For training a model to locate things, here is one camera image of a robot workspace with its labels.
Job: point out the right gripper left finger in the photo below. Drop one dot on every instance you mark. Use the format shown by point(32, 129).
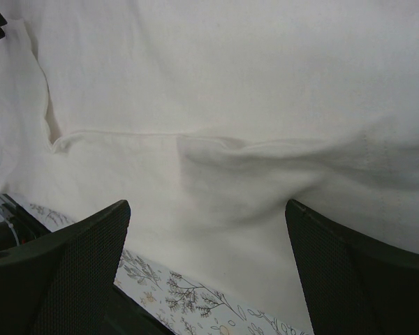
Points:
point(60, 283)

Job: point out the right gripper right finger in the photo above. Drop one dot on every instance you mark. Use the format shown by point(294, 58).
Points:
point(352, 283)

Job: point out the white t shirt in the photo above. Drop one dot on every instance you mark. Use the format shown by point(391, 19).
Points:
point(208, 117)

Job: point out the floral table mat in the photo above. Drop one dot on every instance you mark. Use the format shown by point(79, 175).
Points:
point(195, 300)

